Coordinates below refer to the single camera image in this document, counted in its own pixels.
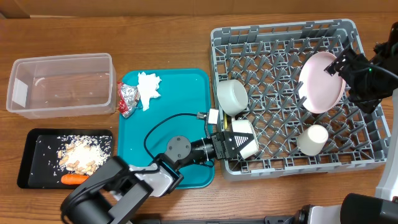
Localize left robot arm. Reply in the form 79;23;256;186
60;131;254;224

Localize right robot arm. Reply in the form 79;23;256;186
325;22;397;223

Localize crumpled white napkin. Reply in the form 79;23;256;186
137;72;162;111

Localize white paper cup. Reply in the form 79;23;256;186
297;124;328;156

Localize orange carrot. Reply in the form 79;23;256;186
61;174;89;185

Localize spilled rice and peanuts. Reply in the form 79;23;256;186
39;135;113;176

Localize pink round plate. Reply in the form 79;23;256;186
298;52;346;114

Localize grey dishwasher rack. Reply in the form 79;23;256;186
210;19;390;181

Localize teal plastic tray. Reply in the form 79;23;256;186
117;68;215;190

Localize cream bowl with peanuts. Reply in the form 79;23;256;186
231;119;259;159

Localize clear plastic bin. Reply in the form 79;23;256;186
6;53;117;119

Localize black plastic tray bin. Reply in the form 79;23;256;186
17;128;114;189

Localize yellow plastic spoon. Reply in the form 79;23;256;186
223;113;228;129

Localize red silver foil wrapper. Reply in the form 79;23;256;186
118;82;141;118

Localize grey bowl with rice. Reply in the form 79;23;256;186
216;80;249;116

